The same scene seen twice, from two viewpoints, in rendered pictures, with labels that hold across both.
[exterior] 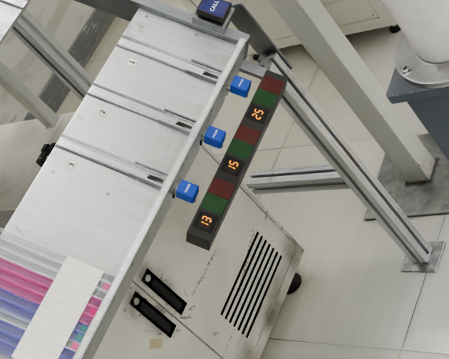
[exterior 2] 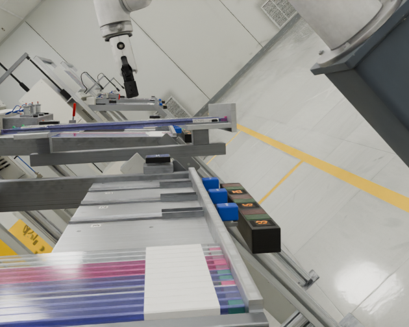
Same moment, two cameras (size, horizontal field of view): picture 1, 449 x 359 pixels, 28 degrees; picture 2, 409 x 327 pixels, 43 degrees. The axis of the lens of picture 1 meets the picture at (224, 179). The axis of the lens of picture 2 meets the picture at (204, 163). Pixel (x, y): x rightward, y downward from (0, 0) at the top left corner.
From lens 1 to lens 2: 1.11 m
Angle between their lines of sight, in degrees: 55
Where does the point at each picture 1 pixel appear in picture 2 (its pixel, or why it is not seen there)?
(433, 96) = (378, 40)
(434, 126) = (387, 84)
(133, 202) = (182, 224)
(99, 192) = (141, 228)
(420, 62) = (350, 40)
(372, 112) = (282, 303)
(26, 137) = not seen: outside the picture
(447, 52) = (367, 12)
